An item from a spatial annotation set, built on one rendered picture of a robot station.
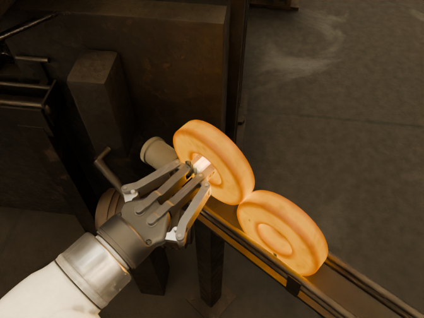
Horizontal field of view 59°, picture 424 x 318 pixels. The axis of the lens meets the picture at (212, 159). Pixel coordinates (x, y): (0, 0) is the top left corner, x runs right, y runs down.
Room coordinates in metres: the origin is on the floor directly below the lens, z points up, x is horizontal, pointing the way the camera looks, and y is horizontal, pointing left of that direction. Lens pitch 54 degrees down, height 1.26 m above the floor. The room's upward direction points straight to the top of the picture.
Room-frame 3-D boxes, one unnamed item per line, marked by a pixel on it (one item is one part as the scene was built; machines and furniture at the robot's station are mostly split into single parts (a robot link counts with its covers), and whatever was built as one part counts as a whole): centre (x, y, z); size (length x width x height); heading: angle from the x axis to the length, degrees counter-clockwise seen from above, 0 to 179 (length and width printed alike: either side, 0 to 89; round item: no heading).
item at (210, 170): (0.31, 0.00, 0.79); 0.05 x 0.03 x 0.01; 138
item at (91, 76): (0.57, 0.23, 0.68); 0.11 x 0.08 x 0.24; 173
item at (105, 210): (0.41, 0.15, 0.27); 0.22 x 0.13 x 0.53; 83
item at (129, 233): (0.23, 0.11, 0.78); 0.09 x 0.08 x 0.07; 138
